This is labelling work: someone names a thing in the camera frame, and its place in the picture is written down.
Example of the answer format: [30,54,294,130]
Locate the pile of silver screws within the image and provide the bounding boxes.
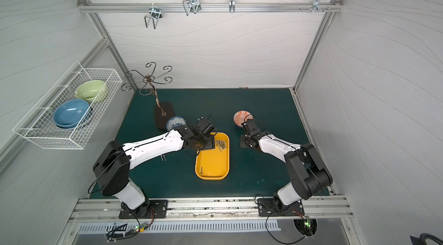
[215,140,227,151]

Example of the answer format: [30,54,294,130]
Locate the white vented cable duct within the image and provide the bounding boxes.
[77,219,281,235]

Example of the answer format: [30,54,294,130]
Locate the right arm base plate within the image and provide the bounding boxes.
[254,197,305,217]

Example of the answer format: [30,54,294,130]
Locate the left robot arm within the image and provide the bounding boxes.
[88,117,216,210]

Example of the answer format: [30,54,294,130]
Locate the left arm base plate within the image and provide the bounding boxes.
[118,200,168,220]

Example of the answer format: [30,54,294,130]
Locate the small metal hook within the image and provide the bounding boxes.
[228,0,235,13]

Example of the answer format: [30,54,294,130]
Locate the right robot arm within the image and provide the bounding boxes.
[241,119,333,207]

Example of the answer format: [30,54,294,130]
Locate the metal hook bracket right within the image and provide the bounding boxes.
[300,0,331,13]

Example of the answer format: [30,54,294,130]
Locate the double prong metal hook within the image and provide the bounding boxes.
[144,6,163,29]

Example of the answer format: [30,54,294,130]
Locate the white wire basket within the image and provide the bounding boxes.
[13,62,122,150]

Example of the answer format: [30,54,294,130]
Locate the left base wires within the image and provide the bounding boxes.
[105,206,156,242]

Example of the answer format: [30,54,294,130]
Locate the green mat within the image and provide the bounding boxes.
[89,87,330,200]

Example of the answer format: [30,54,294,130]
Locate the red white patterned bowl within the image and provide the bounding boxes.
[233,111,254,127]

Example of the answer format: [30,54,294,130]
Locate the aluminium cross rail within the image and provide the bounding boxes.
[78,1,344,14]

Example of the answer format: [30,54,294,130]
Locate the metal mug tree stand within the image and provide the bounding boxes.
[121,61,175,130]

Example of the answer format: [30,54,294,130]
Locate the blue ceramic plate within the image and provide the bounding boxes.
[53,99,92,129]

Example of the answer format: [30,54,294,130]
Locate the blue white floral bowl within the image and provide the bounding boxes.
[166,116,186,131]

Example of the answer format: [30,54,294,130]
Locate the black cable right base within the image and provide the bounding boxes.
[254,192,312,245]

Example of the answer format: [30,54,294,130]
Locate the yellow plastic storage box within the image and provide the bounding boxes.
[195,133,230,181]

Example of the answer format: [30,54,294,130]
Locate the aluminium front rail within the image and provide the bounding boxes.
[69,195,354,223]

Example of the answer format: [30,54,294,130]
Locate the looped metal hook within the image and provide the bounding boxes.
[182,0,201,16]

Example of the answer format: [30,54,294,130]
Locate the green ceramic bowl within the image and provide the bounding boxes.
[75,80,108,105]

